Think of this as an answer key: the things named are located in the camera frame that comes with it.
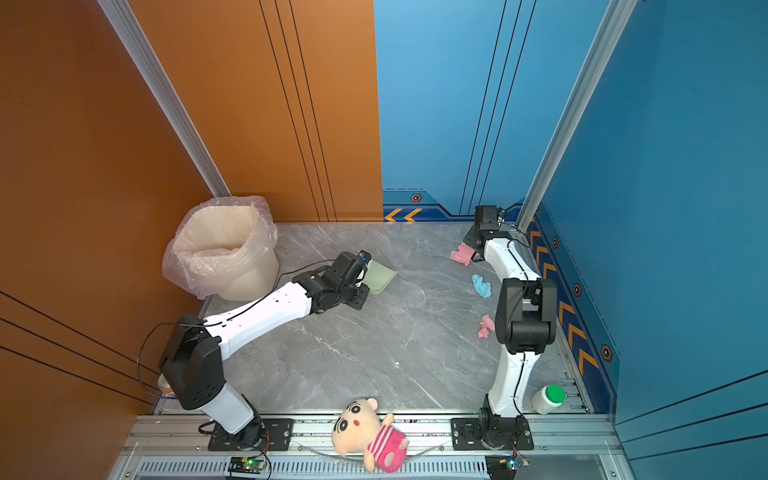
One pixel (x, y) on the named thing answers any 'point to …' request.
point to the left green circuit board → (246, 465)
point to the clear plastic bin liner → (169, 267)
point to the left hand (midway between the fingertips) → (364, 288)
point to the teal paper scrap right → (484, 289)
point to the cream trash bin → (225, 250)
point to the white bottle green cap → (548, 398)
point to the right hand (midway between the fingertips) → (475, 238)
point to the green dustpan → (378, 277)
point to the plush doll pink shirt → (360, 430)
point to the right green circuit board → (503, 467)
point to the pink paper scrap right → (486, 323)
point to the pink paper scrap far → (463, 254)
